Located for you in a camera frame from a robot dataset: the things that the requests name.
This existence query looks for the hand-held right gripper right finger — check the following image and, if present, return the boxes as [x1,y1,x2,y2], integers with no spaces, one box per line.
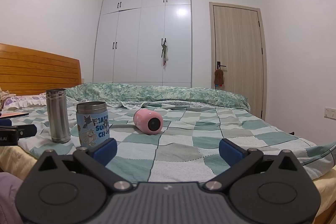
[205,138,300,191]

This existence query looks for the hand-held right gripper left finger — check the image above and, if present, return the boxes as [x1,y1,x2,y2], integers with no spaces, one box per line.
[37,138,132,191]

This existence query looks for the pink cup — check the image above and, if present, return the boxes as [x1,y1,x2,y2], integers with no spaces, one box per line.
[133,109,163,135]

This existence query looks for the blue cartoon print cup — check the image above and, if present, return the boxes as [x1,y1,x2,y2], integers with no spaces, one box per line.
[76,101,110,149]

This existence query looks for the stainless steel cup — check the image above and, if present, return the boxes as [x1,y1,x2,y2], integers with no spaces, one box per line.
[46,88,71,144]

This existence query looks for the flat red book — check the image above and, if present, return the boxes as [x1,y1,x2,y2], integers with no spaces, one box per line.
[0,112,29,118]

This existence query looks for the yellow mattress cover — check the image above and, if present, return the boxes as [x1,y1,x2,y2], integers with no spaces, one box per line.
[0,144,336,224]

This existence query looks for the beige crumpled cloth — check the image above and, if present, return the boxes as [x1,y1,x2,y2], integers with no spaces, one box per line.
[0,88,17,110]

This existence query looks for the purple floral pillow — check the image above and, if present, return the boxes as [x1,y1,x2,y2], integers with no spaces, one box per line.
[1,93,48,111]

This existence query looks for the green checkered bed sheet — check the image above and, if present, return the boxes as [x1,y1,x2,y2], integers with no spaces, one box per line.
[18,97,336,183]

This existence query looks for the person's purple clothing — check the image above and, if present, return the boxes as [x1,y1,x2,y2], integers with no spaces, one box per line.
[0,172,25,224]

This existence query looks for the orange wooden headboard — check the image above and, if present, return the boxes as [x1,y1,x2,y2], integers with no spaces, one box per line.
[0,43,81,97]

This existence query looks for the brown plush toy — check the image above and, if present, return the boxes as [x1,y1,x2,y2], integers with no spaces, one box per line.
[214,68,225,88]

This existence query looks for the green floral quilt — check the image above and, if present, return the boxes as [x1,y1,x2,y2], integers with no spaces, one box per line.
[64,82,251,110]

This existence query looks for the light wooden door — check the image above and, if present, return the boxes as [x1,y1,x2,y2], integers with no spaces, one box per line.
[209,2,268,120]

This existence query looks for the hanging green and pink cloths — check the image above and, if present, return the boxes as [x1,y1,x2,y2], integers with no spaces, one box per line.
[160,40,170,67]

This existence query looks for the white wardrobe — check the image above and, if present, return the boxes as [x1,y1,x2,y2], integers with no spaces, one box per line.
[93,0,192,88]

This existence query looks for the white wall socket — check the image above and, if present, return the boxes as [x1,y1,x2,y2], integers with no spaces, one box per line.
[324,106,336,119]

